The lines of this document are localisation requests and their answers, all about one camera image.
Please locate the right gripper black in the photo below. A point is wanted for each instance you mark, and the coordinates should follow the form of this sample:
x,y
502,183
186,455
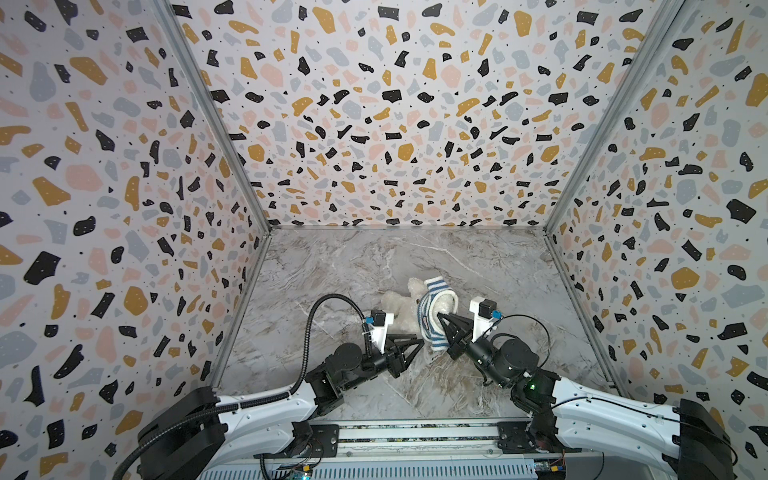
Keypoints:
x,y
462,337

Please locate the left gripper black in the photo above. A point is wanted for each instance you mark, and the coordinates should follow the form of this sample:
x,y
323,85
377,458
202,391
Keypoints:
x,y
387,354

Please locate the white fluffy teddy bear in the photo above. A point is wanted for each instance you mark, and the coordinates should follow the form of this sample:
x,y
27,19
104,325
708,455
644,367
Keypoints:
x,y
404,307

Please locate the blue white striped knit sweater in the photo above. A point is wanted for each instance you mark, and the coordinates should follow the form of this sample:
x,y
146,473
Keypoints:
x,y
439,298

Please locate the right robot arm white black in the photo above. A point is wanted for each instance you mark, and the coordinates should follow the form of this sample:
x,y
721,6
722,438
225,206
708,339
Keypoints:
x,y
682,440

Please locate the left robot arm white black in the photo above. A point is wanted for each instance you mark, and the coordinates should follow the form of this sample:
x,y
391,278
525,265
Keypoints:
x,y
204,429

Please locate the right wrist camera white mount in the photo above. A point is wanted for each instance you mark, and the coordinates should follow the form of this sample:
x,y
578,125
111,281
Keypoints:
x,y
485,316

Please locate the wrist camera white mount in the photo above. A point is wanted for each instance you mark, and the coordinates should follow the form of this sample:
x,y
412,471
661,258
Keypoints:
x,y
378,323
485,316

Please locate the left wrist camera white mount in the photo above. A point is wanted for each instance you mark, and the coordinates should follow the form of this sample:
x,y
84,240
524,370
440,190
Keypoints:
x,y
378,323

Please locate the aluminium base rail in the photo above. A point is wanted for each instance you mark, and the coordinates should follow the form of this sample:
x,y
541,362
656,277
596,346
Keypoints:
x,y
379,438

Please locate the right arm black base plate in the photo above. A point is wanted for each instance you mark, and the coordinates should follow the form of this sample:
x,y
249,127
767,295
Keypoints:
x,y
536,434

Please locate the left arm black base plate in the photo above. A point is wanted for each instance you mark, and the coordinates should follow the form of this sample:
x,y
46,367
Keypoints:
x,y
312,441

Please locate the grey vented cable duct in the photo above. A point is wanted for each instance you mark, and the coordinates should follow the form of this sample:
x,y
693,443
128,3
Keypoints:
x,y
446,469

